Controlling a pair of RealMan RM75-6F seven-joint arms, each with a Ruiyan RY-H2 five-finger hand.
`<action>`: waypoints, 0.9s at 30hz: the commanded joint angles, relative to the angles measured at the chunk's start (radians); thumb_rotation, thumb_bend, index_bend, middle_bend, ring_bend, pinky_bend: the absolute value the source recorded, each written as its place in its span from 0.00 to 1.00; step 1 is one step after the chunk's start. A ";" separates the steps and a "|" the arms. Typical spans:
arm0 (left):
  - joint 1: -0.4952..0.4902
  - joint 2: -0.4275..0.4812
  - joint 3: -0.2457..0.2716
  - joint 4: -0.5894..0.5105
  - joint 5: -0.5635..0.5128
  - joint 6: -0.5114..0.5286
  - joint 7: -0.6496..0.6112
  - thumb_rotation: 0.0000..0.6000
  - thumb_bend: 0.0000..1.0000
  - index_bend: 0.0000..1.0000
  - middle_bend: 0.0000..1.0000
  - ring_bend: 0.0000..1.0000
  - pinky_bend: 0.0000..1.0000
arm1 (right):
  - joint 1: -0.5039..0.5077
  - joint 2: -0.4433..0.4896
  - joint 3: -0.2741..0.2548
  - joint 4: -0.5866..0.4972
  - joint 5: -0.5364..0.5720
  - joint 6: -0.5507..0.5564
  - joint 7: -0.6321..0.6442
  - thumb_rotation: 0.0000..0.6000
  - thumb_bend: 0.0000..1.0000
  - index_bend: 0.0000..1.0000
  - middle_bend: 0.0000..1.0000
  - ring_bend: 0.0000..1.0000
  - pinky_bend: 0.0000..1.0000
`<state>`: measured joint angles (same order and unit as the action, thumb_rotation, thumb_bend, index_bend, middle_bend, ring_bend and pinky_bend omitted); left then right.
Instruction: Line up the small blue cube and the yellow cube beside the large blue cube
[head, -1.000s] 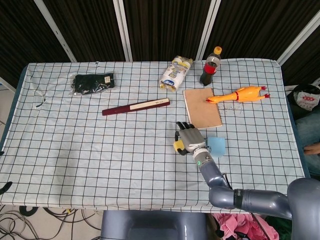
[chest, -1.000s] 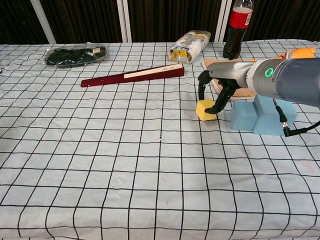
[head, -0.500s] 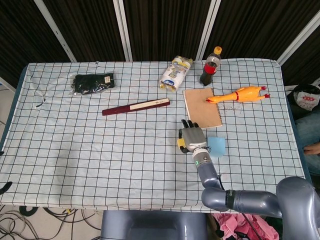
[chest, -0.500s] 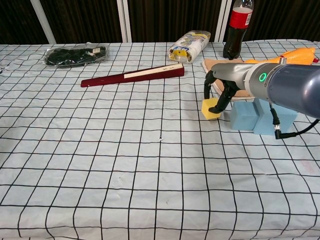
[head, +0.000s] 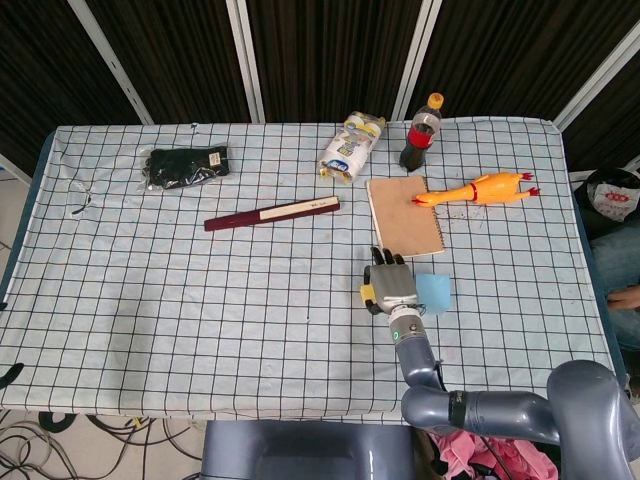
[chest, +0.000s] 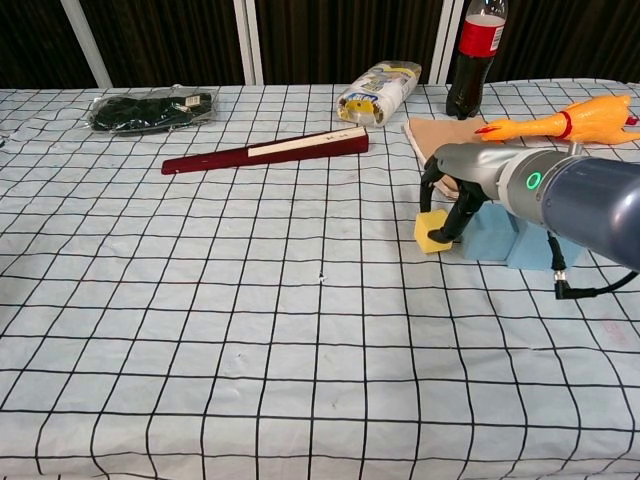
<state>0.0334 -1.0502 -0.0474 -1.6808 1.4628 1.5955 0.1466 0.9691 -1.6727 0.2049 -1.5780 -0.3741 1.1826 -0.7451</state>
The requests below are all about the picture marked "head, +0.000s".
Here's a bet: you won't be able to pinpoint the pink cloth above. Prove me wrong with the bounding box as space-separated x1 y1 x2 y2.
429 429 559 480

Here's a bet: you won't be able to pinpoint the pack of white tape rolls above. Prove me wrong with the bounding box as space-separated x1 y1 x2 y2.
317 111 386 185

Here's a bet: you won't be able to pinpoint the large blue foam cube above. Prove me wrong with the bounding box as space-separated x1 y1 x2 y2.
415 272 451 317

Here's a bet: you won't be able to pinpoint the seated person in jeans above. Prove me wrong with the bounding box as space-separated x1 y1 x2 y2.
589 219 640 351

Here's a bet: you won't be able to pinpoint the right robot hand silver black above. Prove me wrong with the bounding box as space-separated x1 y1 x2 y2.
363 246 421 317

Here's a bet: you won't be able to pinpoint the yellow rubber chicken toy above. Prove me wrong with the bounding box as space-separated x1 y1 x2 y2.
412 169 542 207

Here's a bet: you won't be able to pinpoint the brown spiral notebook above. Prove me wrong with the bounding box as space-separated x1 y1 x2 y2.
365 174 447 260

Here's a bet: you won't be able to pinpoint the black tape roll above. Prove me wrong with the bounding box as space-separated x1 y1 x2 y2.
39 412 76 434

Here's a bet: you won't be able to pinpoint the dark red folded fan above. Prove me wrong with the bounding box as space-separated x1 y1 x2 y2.
203 195 345 233

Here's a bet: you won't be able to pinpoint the white plastic bag red print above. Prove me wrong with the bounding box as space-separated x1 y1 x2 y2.
572 167 640 224

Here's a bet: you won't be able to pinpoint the black gloves in plastic bag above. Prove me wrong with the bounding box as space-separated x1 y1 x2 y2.
139 143 232 192

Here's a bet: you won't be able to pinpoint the cola bottle red label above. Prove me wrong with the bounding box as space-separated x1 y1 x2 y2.
398 92 446 172

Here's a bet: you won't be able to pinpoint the tangle of floor cables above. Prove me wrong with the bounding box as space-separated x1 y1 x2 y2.
0 409 206 480

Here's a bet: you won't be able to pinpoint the white black checkered tablecloth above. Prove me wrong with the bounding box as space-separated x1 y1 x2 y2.
0 117 624 420

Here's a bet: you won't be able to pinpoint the grey-blue robot torso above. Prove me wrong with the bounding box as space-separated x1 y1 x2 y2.
200 419 416 480

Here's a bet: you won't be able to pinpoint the white partition post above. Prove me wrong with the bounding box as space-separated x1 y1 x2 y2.
552 22 640 132
225 0 266 123
67 0 154 125
390 0 444 121

